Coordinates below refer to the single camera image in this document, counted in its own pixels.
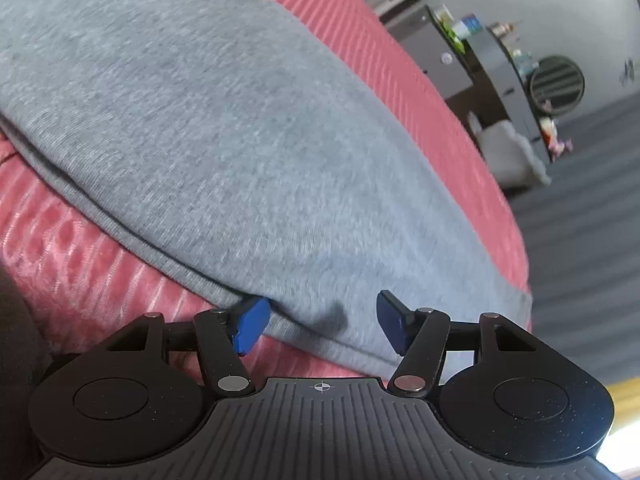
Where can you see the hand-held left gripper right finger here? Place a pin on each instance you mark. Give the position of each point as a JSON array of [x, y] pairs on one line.
[[392, 325]]

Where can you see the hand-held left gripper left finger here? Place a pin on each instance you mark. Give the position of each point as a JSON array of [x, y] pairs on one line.
[[250, 325]]

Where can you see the grey pants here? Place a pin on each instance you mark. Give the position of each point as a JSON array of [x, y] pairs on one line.
[[225, 150]]

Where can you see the white fluffy chair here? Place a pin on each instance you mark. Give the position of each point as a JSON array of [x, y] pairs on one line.
[[510, 155]]

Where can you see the pink ribbed blanket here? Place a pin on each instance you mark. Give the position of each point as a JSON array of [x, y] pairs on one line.
[[425, 110]]

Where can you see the pink toy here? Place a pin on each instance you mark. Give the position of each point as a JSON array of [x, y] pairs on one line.
[[560, 146]]

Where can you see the white candle jar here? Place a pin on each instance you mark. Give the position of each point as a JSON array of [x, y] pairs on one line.
[[548, 126]]

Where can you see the grey vanity desk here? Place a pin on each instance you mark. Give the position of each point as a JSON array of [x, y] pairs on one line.
[[505, 85]]

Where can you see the grey cabinet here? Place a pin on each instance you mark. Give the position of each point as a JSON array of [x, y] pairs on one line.
[[425, 45]]

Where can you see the round black-framed mirror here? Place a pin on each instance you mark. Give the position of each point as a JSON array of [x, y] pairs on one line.
[[556, 84]]

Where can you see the green item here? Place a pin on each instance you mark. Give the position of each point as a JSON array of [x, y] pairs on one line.
[[452, 32]]

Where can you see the blue and white box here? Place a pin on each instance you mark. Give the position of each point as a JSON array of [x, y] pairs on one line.
[[467, 26]]

